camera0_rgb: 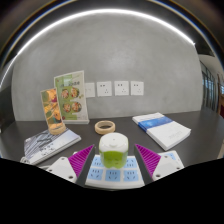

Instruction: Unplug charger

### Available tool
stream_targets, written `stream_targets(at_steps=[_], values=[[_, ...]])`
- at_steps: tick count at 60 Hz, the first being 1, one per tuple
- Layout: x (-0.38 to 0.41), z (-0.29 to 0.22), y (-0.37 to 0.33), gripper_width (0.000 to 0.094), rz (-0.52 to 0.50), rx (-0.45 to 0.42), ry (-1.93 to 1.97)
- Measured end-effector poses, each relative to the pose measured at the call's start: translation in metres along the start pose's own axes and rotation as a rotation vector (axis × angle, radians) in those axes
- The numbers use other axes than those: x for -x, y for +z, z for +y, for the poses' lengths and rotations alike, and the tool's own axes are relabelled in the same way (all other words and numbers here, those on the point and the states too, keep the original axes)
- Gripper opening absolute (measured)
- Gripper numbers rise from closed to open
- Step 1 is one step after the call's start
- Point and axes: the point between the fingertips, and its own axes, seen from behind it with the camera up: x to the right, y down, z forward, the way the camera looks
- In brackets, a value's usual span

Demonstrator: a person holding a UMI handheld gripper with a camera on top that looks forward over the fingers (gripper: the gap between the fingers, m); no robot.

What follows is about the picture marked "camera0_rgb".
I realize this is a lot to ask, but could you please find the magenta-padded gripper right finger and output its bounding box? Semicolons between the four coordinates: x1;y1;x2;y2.
134;143;185;184

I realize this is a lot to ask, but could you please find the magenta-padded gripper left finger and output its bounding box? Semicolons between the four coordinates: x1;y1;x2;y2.
45;144;96;187

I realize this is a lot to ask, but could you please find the grey striped booklet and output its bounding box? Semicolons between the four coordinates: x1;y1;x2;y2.
23;127;82;166

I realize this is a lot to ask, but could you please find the white and blue book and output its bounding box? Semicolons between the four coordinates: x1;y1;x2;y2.
131;112;192;152

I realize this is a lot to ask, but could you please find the beige tape roll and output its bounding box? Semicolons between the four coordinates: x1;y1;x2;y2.
94;120;117;135

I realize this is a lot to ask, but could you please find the small sign in wooden base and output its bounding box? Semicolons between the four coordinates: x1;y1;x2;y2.
40;87;67;136

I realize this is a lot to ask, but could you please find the tall acrylic menu sign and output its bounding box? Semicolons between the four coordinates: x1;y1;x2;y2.
53;70;90;125

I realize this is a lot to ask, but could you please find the dark framed glass window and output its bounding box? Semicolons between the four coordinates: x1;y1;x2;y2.
199;61;224;118

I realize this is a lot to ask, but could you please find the white ceiling light strip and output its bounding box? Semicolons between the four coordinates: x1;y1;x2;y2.
0;8;196;91

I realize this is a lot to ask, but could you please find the white power strip cable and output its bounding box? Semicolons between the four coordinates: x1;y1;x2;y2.
19;155;51;169

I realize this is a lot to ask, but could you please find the blank white wall plate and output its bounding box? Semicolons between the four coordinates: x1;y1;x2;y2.
84;82;96;99

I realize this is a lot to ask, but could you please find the white wall socket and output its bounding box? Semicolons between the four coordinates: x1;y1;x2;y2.
114;80;130;97
96;80;113;98
130;80;145;97

